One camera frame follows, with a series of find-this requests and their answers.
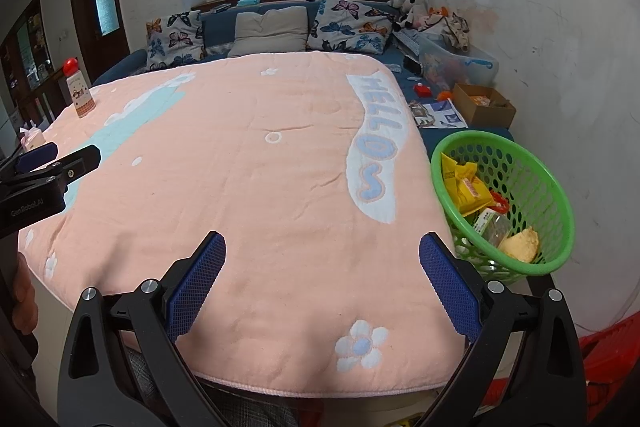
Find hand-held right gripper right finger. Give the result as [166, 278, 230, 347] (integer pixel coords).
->
[419, 232, 587, 427]

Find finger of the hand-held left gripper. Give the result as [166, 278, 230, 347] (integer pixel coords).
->
[47, 145, 102, 184]
[0, 142, 58, 182]

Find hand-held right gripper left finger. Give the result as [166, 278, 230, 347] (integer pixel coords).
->
[57, 230, 227, 427]

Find small pale yellow jelly cup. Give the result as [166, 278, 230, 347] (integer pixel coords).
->
[499, 227, 542, 264]

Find yellow snack wrapper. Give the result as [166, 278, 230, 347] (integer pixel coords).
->
[441, 154, 494, 217]

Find green plastic basket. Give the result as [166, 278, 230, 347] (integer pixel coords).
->
[430, 130, 576, 279]

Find person's left hand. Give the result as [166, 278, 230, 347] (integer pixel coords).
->
[12, 252, 40, 335]

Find pink tissue box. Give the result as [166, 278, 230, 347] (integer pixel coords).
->
[18, 126, 47, 152]

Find wooden side table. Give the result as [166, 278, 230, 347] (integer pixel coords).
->
[20, 77, 68, 128]

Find white bottle with red cap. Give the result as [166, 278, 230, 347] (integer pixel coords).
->
[62, 57, 97, 120]

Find person's plaid trousers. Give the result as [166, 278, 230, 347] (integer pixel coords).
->
[120, 347, 161, 413]

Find dark wooden cabinet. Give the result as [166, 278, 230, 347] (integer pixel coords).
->
[0, 0, 53, 108]

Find small butterfly print pillow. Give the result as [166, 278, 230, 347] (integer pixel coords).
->
[145, 10, 207, 72]

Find dark wooden door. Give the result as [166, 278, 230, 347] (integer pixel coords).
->
[67, 0, 133, 80]

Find red plastic bag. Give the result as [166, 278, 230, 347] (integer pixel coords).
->
[575, 309, 640, 427]

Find picture book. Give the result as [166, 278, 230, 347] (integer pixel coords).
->
[407, 99, 470, 130]

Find cardboard box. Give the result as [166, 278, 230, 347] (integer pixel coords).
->
[452, 83, 517, 130]

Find blue sofa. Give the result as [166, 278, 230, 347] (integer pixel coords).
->
[92, 0, 516, 142]

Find clear plastic storage box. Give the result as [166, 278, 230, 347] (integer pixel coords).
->
[417, 34, 500, 90]

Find beige pillow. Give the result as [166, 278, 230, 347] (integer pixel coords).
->
[227, 6, 310, 58]

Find large butterfly print pillow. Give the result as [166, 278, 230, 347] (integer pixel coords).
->
[306, 0, 398, 55]

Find cow plush toy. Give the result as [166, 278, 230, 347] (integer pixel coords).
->
[392, 0, 426, 32]

